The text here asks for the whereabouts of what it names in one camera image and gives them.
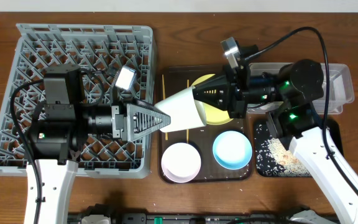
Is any white paper cup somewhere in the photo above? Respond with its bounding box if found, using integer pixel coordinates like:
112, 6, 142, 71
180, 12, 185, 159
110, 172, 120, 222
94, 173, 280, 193
155, 86, 206, 133

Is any wooden chopstick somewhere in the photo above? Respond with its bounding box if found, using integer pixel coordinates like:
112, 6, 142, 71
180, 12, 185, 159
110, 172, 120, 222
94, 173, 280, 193
162, 74, 168, 141
186, 79, 190, 144

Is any pink bowl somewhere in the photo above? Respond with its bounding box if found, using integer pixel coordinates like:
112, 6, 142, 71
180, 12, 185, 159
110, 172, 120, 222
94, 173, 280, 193
161, 142, 201, 184

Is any light blue bowl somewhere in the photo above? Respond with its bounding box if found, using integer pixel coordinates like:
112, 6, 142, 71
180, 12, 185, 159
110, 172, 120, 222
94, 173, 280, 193
212, 131, 252, 170

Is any rice waste pile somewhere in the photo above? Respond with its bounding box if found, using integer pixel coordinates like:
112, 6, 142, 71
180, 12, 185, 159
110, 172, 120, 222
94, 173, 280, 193
256, 124, 312, 177

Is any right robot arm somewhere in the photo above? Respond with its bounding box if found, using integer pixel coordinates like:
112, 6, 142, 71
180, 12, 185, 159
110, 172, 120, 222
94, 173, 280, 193
192, 59, 358, 223

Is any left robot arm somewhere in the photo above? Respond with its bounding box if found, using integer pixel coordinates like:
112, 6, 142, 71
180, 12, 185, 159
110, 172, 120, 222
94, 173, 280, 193
24, 64, 171, 223

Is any black waste tray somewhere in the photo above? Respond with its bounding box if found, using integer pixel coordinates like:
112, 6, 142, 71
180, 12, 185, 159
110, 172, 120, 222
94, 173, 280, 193
252, 117, 344, 179

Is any yellow round plate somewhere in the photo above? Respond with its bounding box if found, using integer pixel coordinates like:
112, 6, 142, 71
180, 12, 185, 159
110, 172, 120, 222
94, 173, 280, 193
191, 74, 232, 125

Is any dark brown serving tray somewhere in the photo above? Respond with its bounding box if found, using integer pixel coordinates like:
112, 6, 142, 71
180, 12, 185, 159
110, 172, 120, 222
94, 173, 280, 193
157, 65, 253, 183

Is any grey plastic dish rack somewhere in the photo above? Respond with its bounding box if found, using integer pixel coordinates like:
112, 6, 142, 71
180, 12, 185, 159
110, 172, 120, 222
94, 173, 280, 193
0, 24, 157, 177

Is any clear plastic bin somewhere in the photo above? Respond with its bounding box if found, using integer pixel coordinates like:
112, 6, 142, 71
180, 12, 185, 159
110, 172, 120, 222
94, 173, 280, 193
247, 62, 354, 114

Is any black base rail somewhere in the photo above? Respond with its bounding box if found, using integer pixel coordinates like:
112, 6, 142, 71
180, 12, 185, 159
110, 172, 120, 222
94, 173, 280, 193
67, 204, 330, 224

